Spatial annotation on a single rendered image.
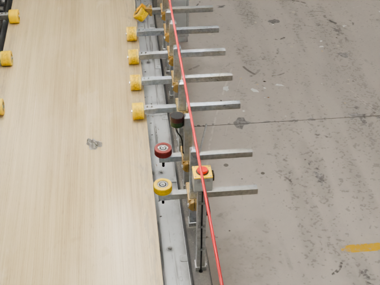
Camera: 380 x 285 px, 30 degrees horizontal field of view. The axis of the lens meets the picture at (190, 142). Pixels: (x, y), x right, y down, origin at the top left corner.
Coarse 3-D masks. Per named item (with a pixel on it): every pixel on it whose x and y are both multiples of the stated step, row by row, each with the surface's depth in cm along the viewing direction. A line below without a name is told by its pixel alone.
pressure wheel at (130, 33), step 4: (128, 28) 396; (132, 28) 396; (128, 32) 395; (132, 32) 395; (128, 36) 395; (132, 36) 395; (136, 36) 396; (128, 40) 397; (132, 40) 398; (136, 40) 399
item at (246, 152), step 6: (210, 150) 329; (216, 150) 329; (222, 150) 329; (228, 150) 329; (234, 150) 329; (240, 150) 330; (246, 150) 330; (174, 156) 326; (180, 156) 326; (204, 156) 327; (210, 156) 328; (216, 156) 328; (222, 156) 329; (228, 156) 329; (234, 156) 329; (240, 156) 330; (246, 156) 330; (162, 162) 327
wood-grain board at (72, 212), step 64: (64, 0) 439; (128, 0) 440; (64, 64) 380; (128, 64) 381; (0, 128) 335; (64, 128) 335; (128, 128) 336; (0, 192) 300; (64, 192) 300; (128, 192) 300; (0, 256) 271; (64, 256) 271; (128, 256) 272
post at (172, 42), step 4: (172, 24) 363; (172, 28) 365; (172, 32) 366; (172, 36) 368; (172, 40) 369; (172, 44) 370; (172, 48) 372; (172, 52) 373; (172, 68) 380; (172, 92) 389
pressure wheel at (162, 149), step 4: (160, 144) 325; (164, 144) 325; (168, 144) 325; (156, 148) 323; (160, 148) 324; (164, 148) 323; (168, 148) 323; (156, 152) 322; (160, 152) 321; (164, 152) 321; (168, 152) 321; (156, 156) 323; (160, 156) 322; (164, 156) 322; (168, 156) 323; (164, 164) 329
